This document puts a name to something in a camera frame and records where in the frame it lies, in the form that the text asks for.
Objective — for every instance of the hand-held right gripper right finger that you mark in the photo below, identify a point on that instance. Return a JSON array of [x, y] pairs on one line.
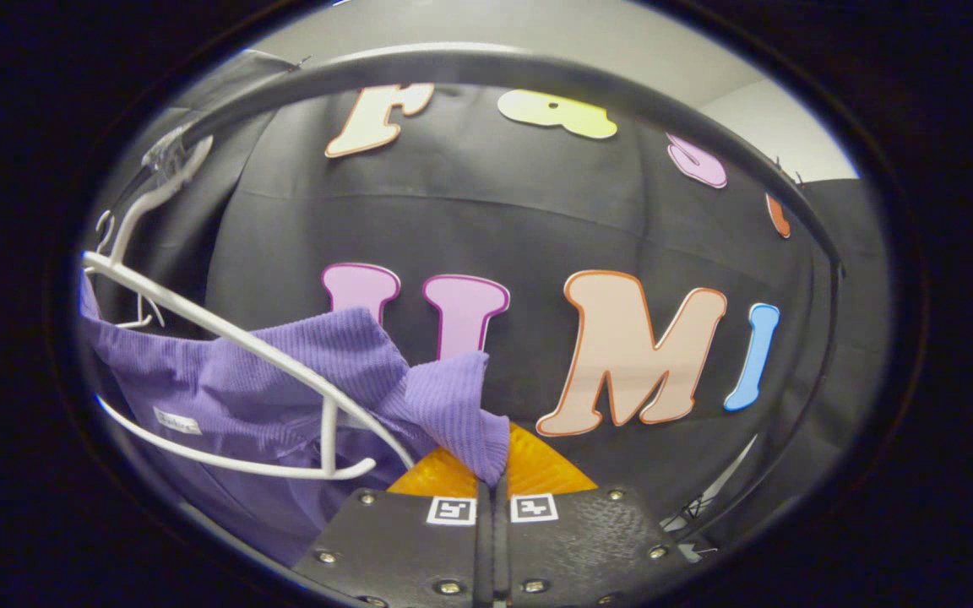
[[588, 540]]

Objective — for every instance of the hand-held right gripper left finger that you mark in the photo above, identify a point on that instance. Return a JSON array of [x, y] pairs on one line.
[[402, 540]]

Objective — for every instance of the purple button shirt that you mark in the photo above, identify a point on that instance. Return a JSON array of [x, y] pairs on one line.
[[284, 397]]

